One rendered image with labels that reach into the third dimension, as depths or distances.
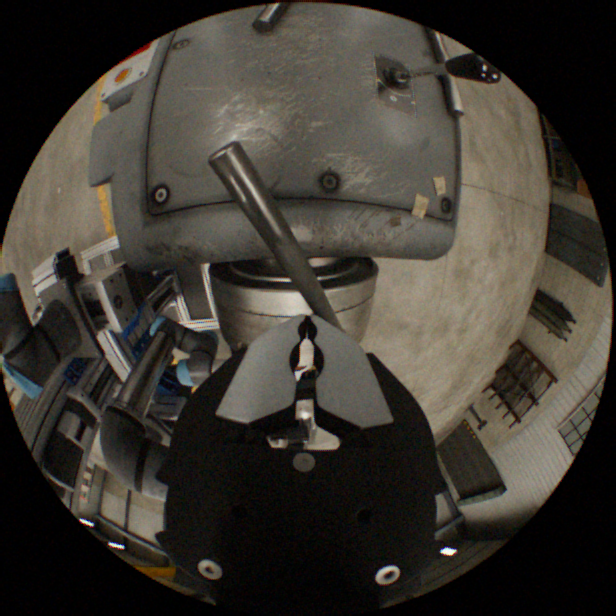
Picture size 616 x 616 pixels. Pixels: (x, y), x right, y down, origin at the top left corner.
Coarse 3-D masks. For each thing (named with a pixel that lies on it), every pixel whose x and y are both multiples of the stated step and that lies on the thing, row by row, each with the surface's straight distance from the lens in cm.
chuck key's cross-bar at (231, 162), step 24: (240, 144) 7; (216, 168) 7; (240, 168) 7; (240, 192) 7; (264, 192) 7; (264, 216) 7; (264, 240) 8; (288, 240) 8; (288, 264) 9; (312, 288) 10
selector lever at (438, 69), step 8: (440, 64) 18; (384, 72) 28; (392, 72) 28; (400, 72) 27; (408, 72) 24; (416, 72) 22; (424, 72) 21; (432, 72) 19; (440, 72) 18; (392, 80) 28; (400, 80) 27; (408, 80) 30; (400, 88) 28
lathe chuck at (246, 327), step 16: (224, 304) 29; (368, 304) 32; (224, 320) 32; (240, 320) 28; (256, 320) 26; (272, 320) 25; (352, 320) 29; (368, 320) 36; (224, 336) 35; (240, 336) 30; (256, 336) 28; (352, 336) 31; (304, 352) 28
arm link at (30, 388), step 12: (36, 336) 58; (24, 348) 54; (36, 348) 56; (48, 348) 57; (12, 360) 55; (24, 360) 55; (36, 360) 56; (48, 360) 57; (12, 372) 56; (24, 372) 55; (36, 372) 56; (48, 372) 58; (24, 384) 55; (36, 384) 56; (36, 396) 59
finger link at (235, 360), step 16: (240, 352) 9; (224, 368) 9; (208, 384) 8; (224, 384) 8; (192, 400) 8; (208, 400) 8; (192, 416) 8; (208, 416) 8; (176, 432) 8; (192, 432) 7; (208, 432) 7; (224, 432) 7; (240, 432) 7; (176, 448) 7; (192, 448) 7; (176, 464) 7; (160, 480) 7; (240, 512) 7
